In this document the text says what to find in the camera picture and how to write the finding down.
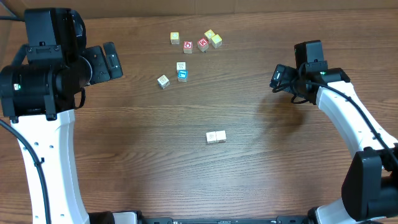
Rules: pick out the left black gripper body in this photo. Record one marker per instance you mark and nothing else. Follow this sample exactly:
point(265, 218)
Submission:
point(100, 71)

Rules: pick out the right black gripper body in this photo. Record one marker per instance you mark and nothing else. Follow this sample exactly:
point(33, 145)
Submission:
point(289, 78)

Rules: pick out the white patterned block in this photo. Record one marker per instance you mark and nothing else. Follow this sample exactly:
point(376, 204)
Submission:
point(163, 81)
point(180, 66)

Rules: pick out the plain white block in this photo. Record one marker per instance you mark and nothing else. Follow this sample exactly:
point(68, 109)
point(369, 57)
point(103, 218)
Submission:
point(221, 136)

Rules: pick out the red framed block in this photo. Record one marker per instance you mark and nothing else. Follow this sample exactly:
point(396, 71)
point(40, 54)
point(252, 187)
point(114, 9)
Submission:
point(211, 137)

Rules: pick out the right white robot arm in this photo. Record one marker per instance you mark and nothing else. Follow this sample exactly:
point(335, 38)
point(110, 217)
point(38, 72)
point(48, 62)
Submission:
point(369, 190)

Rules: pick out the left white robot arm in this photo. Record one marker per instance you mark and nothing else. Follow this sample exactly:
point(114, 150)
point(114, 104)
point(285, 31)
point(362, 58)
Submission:
point(38, 92)

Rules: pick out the yellow block far left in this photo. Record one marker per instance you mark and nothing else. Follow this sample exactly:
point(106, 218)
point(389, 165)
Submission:
point(174, 38)

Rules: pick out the yellow block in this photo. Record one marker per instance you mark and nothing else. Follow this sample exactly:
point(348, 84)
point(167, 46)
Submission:
point(216, 41)
point(209, 34)
point(174, 38)

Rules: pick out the yellow block right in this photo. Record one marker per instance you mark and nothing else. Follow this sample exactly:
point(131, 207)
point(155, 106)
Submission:
point(216, 41)

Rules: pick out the blue letter block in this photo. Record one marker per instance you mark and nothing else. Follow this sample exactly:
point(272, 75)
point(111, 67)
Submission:
point(182, 75)

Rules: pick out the red block letter left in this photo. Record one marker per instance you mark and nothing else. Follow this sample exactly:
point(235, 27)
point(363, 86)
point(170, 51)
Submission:
point(188, 47)

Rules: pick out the yellow block upper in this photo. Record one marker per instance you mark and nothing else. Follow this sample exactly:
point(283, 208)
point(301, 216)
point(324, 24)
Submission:
point(209, 34)

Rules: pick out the red block letter E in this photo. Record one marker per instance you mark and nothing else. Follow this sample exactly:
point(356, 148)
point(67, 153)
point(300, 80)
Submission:
point(203, 44)

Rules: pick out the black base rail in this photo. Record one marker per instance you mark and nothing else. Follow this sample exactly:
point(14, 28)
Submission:
point(136, 217)

